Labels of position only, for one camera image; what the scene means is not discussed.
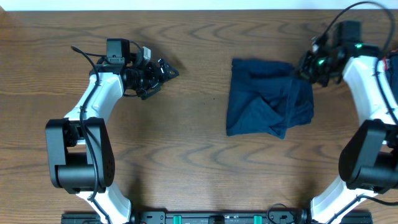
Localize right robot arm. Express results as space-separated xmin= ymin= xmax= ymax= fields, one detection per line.
xmin=295 ymin=21 xmax=397 ymax=223

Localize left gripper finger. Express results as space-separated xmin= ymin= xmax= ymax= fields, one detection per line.
xmin=139 ymin=85 xmax=161 ymax=100
xmin=158 ymin=58 xmax=179 ymax=82

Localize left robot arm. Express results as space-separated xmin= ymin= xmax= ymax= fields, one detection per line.
xmin=45 ymin=39 xmax=179 ymax=223

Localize dark blue garment pile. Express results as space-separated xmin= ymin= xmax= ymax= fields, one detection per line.
xmin=386 ymin=50 xmax=398 ymax=101

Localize navy blue shorts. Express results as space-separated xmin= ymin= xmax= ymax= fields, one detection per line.
xmin=226 ymin=58 xmax=314 ymax=139

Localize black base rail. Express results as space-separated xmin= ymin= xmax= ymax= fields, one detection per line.
xmin=60 ymin=210 xmax=373 ymax=224

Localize red garment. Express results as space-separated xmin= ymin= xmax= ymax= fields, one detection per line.
xmin=382 ymin=50 xmax=394 ymax=71

